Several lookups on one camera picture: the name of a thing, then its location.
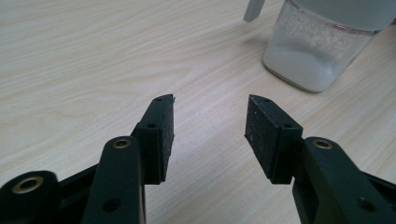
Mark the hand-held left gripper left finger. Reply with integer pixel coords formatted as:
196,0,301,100
81,93,176,224

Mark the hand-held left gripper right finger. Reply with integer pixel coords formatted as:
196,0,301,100
245,94,396,224

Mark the glass jar with grey lid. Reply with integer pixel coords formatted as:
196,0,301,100
242,0,396,93

